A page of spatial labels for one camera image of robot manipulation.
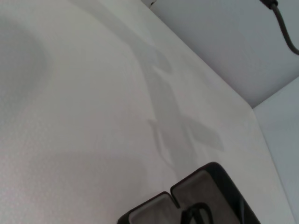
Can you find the black glasses case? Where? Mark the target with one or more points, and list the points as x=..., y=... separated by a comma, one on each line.
x=224, y=186

